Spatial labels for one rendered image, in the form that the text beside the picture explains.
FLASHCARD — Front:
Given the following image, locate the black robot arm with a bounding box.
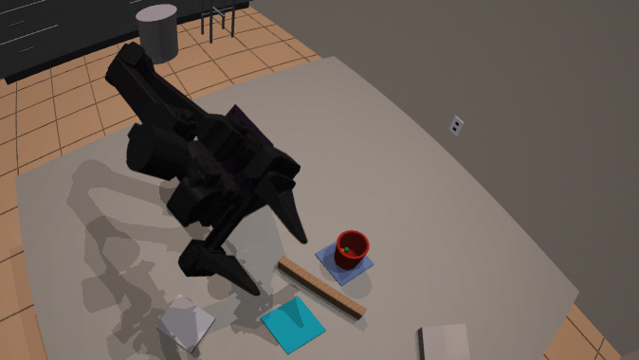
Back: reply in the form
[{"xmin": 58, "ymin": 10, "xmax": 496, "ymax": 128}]
[{"xmin": 104, "ymin": 41, "xmax": 264, "ymax": 227}]

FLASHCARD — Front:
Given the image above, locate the tan wooden flat bar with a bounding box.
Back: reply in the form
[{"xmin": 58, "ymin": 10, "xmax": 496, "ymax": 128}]
[{"xmin": 278, "ymin": 256, "xmax": 366, "ymax": 320}]

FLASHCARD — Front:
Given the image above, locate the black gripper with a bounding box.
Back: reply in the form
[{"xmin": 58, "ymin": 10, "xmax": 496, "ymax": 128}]
[{"xmin": 178, "ymin": 145, "xmax": 307, "ymax": 297}]

